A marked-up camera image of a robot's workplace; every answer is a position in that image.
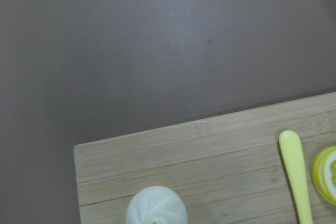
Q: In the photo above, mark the bamboo cutting board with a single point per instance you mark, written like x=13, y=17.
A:
x=226, y=169

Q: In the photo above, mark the yellow plastic knife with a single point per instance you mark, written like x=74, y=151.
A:
x=294, y=162

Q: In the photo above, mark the lower lemon slice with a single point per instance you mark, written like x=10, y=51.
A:
x=323, y=174

